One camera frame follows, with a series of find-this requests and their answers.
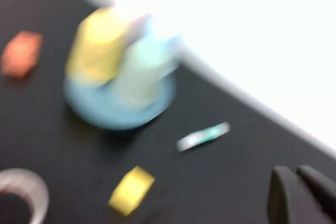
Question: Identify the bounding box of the white green glue stick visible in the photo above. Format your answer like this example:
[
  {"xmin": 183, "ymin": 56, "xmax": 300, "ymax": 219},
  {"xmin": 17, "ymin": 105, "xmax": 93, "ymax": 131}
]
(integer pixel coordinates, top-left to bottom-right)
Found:
[{"xmin": 176, "ymin": 122, "xmax": 232, "ymax": 153}]

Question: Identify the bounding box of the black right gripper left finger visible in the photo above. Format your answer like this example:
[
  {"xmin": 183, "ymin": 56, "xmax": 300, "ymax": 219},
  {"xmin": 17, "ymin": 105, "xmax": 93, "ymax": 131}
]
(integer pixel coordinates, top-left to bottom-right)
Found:
[{"xmin": 267, "ymin": 166, "xmax": 320, "ymax": 224}]

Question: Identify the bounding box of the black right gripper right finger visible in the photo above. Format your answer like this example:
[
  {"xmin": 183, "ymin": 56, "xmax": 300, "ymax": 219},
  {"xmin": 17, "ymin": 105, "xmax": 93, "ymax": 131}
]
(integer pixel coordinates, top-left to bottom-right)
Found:
[{"xmin": 296, "ymin": 165, "xmax": 336, "ymax": 224}]

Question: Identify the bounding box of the yellow foam cube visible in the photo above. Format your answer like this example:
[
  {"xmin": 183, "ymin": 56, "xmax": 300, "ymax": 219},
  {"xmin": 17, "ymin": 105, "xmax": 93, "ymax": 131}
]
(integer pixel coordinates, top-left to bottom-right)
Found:
[{"xmin": 108, "ymin": 166, "xmax": 156, "ymax": 216}]

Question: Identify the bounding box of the clear tape roll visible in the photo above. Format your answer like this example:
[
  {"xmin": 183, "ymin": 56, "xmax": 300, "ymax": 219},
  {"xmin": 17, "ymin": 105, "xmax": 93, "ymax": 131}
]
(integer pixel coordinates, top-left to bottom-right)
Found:
[{"xmin": 0, "ymin": 168, "xmax": 50, "ymax": 224}]

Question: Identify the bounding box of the light blue plastic cup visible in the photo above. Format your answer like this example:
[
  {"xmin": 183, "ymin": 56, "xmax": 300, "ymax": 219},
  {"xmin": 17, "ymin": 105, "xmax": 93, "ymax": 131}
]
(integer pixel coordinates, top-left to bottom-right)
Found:
[{"xmin": 143, "ymin": 15, "xmax": 185, "ymax": 78}]

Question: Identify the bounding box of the orange foam cube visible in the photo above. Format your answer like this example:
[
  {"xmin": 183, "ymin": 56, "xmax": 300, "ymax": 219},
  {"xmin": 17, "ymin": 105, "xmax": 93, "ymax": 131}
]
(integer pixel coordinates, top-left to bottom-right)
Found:
[{"xmin": 1, "ymin": 30, "xmax": 44, "ymax": 78}]

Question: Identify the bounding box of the yellow plastic cup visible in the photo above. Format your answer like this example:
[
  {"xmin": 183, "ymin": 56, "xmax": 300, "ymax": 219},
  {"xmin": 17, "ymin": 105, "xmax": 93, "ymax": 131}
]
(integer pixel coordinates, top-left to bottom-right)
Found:
[{"xmin": 65, "ymin": 7, "xmax": 132, "ymax": 89}]

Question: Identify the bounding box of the blue cup stand with pegs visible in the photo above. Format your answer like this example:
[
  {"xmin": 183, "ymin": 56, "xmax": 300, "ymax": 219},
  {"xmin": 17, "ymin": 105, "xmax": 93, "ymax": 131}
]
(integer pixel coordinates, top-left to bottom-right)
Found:
[{"xmin": 62, "ymin": 71, "xmax": 177, "ymax": 131}]

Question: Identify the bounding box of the pale green plastic cup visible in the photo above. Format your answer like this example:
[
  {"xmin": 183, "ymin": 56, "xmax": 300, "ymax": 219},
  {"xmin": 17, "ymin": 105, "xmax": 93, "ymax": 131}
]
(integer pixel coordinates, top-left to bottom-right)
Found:
[{"xmin": 112, "ymin": 37, "xmax": 180, "ymax": 110}]

